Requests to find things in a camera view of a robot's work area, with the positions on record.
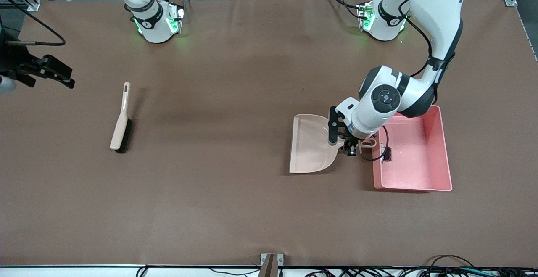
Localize beige plastic dustpan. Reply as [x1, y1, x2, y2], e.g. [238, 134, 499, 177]
[289, 114, 377, 174]

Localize beige hand brush black bristles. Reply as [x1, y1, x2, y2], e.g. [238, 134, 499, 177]
[110, 82, 133, 153]

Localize pink plastic bin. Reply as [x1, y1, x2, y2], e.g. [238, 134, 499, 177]
[372, 105, 453, 192]

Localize green-lit left base connector box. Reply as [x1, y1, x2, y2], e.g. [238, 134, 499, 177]
[357, 2, 375, 32]

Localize green-lit base connector box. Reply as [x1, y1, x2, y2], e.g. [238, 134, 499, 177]
[357, 2, 375, 32]
[167, 3, 186, 34]

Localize green-lit right base connector box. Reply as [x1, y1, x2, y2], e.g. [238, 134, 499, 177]
[167, 3, 186, 34]

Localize brown table mat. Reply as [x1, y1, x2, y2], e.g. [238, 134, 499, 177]
[0, 0, 538, 268]

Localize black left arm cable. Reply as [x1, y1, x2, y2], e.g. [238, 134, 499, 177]
[357, 0, 457, 162]

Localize metal bracket with brown post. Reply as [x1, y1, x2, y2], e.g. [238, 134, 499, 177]
[260, 253, 284, 277]

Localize black cable bundle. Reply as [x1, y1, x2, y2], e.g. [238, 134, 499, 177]
[309, 255, 538, 277]

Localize thin black table-edge cable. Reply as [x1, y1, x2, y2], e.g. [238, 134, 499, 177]
[137, 264, 261, 277]

